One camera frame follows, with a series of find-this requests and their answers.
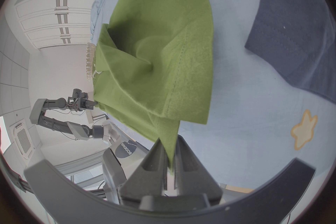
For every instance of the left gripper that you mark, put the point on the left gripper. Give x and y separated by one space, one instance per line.
88 104

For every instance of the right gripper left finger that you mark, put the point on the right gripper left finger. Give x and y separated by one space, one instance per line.
149 175

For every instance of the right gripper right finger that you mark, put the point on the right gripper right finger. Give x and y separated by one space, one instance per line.
191 175

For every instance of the green shorts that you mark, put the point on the green shorts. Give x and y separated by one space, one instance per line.
162 34

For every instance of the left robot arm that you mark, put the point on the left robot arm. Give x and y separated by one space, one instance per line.
52 123

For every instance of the bed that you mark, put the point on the bed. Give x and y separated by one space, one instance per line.
249 125

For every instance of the dark blue garment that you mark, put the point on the dark blue garment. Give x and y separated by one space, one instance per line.
286 34

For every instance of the window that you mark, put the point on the window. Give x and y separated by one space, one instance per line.
84 178

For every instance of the white ceiling air vent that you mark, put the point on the white ceiling air vent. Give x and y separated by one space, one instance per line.
23 139

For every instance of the white wardrobe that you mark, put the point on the white wardrobe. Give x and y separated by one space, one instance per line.
44 20

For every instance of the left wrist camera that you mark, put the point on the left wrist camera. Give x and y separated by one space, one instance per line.
78 93

